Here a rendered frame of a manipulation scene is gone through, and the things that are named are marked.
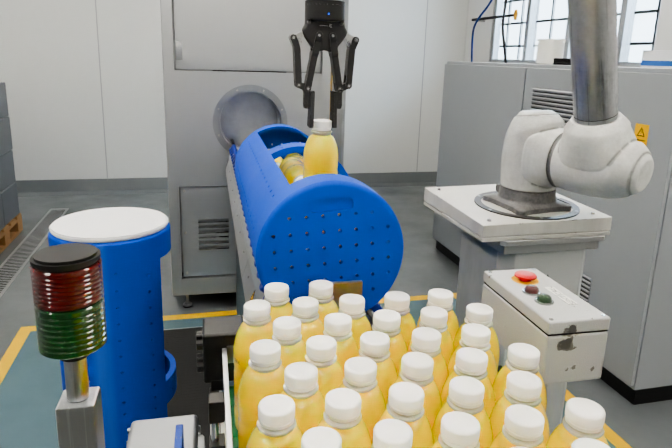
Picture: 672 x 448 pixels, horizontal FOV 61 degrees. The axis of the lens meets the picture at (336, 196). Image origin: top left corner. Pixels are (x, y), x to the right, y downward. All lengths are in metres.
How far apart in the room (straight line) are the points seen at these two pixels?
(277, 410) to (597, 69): 1.09
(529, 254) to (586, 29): 0.59
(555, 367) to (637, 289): 1.87
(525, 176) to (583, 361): 0.79
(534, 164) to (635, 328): 1.35
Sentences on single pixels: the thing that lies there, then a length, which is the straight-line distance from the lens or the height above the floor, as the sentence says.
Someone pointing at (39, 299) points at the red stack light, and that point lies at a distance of 0.61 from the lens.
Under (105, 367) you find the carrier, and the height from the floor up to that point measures 0.71.
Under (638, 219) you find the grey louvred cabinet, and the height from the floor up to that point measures 0.82.
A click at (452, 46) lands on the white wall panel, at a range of 6.84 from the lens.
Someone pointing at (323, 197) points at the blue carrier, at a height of 1.20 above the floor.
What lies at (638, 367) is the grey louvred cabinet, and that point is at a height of 0.19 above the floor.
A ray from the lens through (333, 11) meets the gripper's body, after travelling 1.08.
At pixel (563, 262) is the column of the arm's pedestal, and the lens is 1.69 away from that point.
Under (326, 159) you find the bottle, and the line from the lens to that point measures 1.10.
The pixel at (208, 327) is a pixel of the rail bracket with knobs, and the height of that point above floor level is 1.00.
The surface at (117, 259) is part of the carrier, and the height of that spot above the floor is 0.98.
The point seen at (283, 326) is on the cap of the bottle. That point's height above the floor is 1.10.
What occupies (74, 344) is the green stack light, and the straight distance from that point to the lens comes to 0.62.
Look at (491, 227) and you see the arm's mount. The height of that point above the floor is 1.04.
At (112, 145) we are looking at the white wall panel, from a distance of 6.31.
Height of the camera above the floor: 1.45
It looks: 14 degrees down
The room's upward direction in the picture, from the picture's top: 2 degrees clockwise
